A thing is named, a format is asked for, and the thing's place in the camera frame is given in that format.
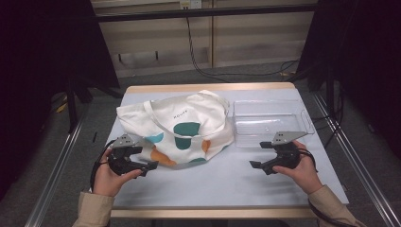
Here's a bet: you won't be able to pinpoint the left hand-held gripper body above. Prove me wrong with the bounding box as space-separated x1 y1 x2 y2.
108 133 145 177

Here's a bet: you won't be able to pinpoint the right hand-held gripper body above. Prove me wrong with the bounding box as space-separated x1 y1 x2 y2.
270 131 308 172

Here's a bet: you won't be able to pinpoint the white tote bag colourful spots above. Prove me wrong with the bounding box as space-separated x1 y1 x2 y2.
115 89 235 168

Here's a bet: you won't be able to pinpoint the person's left hand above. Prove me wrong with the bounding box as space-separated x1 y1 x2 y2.
92 147 144 199

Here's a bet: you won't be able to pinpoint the person's right hand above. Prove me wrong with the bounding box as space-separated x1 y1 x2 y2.
271 139 324 196

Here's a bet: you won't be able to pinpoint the clear plastic container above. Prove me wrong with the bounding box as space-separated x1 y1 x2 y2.
232 99 316 148

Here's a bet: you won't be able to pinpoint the pale blue table mat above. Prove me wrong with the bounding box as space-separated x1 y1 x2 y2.
112 88 350 210

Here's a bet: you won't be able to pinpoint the black metal stand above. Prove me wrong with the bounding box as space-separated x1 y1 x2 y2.
64 75 80 134
325 67 337 118

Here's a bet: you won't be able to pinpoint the wooden table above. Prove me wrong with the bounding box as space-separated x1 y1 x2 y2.
110 81 350 220

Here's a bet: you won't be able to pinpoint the dark curtain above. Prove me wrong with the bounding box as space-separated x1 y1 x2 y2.
0 0 121 201
296 0 401 160

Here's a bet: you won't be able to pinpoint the black horizontal bar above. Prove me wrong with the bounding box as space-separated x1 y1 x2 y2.
94 3 320 24

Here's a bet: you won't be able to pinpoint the left hand-held gripper black cable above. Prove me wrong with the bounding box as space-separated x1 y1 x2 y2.
90 139 117 194

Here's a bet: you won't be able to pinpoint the hand-held gripper black cable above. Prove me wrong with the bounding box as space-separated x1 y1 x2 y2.
295 147 352 227
90 139 117 194

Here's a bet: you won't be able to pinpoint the right hand-held gripper black cable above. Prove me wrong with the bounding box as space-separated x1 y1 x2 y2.
295 147 352 227

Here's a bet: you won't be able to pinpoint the thin black floor cables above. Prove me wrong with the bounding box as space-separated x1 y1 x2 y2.
311 94 345 149

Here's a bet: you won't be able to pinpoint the silver metal rail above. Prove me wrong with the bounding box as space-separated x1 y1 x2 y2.
311 92 401 227
24 114 87 227

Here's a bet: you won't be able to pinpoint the long black floor cable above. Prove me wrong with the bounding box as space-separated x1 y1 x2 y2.
184 16 301 80

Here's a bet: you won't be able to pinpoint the white wall outlet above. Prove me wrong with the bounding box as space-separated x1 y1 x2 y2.
179 0 202 10

